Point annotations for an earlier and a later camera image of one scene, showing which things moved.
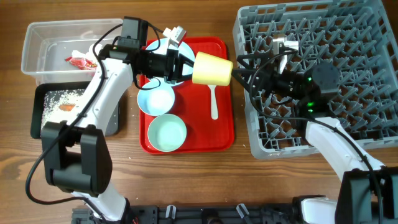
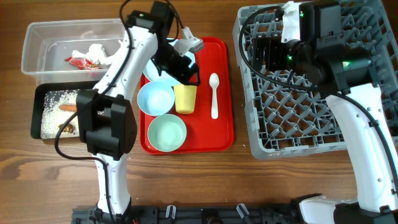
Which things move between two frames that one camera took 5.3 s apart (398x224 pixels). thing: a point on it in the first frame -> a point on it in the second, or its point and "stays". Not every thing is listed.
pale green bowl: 166,132 stays
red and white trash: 89,55 stays
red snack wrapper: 81,63 stays
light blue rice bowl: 157,101 stays
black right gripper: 248,72 -> 272,46
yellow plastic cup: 208,70 -> 185,96
